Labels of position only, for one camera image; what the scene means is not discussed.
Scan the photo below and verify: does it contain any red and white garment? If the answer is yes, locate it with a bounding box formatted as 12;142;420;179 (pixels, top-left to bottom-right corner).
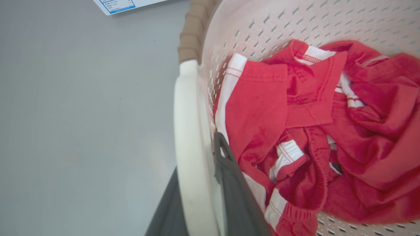
213;39;420;236

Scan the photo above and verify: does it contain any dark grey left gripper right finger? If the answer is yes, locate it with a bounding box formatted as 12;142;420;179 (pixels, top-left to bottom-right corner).
213;132;271;236

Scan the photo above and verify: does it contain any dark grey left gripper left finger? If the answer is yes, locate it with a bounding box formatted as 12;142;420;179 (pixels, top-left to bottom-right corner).
145;167;189;236

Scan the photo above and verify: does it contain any white sheet with blue print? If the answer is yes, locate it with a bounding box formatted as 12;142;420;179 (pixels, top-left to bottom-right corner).
93;0;171;16

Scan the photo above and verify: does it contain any white perforated plastic laundry basket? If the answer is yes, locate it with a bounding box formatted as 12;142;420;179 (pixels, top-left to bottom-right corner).
173;0;420;236

